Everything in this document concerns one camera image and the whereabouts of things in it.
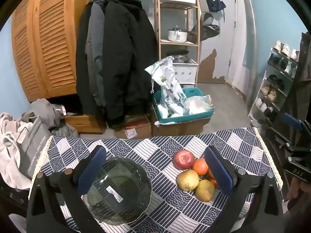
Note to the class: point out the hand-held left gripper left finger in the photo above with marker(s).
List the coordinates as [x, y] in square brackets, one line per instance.
[91, 170]

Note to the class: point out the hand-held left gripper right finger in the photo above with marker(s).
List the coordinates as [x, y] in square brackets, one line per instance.
[217, 172]

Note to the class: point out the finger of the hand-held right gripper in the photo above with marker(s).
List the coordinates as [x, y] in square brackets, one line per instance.
[291, 120]
[279, 138]

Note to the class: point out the large orange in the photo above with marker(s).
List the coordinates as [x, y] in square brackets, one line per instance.
[200, 167]

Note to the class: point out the yellow pear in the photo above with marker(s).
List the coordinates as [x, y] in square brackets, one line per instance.
[187, 179]
[204, 190]

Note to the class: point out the red apple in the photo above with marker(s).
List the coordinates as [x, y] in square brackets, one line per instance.
[183, 159]

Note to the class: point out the green glass bowl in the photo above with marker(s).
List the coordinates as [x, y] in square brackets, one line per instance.
[131, 179]

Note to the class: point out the person's right hand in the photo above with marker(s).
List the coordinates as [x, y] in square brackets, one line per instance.
[295, 187]

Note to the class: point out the wooden drawer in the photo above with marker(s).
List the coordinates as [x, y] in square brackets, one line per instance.
[82, 123]

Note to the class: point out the glass shoe rack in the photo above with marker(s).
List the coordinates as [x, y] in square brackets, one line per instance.
[279, 69]

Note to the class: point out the large cardboard box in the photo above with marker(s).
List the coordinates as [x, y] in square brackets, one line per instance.
[179, 128]

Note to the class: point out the small cardboard box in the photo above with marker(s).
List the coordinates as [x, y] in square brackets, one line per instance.
[136, 131]

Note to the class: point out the grey tote bag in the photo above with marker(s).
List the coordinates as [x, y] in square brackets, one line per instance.
[34, 145]

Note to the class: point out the teal plastic bin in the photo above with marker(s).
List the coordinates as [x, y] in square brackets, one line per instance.
[184, 119]

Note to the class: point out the blue patterned tablecloth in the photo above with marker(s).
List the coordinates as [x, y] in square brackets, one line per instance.
[158, 150]

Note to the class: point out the clear plastic bag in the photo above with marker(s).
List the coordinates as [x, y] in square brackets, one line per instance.
[198, 105]

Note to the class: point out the shoe rack with shoes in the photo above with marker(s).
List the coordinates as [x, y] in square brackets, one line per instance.
[284, 49]

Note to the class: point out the grey clothes pile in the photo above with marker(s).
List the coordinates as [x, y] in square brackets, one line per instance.
[45, 109]

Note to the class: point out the beige blanket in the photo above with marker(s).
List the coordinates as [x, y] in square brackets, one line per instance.
[9, 150]

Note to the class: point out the grey metal pipe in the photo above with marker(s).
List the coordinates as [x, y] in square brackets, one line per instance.
[251, 41]

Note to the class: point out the white printed rice bag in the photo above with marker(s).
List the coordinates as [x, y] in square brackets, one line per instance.
[167, 82]

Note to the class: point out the white plastic basket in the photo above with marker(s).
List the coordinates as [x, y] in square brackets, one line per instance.
[185, 74]

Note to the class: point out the black jacket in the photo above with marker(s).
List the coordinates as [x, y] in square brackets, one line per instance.
[82, 65]

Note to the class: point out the white door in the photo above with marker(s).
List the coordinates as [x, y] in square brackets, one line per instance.
[235, 29]

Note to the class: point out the steel pot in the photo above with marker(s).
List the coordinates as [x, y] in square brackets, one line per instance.
[181, 57]

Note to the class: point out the black hooded coat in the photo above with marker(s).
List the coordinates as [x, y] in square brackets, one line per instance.
[126, 53]

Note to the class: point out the dark hanging bag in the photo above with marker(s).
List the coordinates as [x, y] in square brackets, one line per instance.
[206, 29]

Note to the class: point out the wooden louvered wardrobe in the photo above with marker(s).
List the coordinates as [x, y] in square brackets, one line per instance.
[48, 41]

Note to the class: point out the dark blue umbrella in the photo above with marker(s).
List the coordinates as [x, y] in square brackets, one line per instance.
[216, 4]

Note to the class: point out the grey jacket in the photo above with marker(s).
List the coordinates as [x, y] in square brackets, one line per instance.
[96, 29]

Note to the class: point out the white pot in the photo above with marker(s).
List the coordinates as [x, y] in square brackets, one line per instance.
[177, 36]

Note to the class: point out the wooden shelf rack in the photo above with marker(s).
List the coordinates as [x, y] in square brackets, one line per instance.
[159, 29]

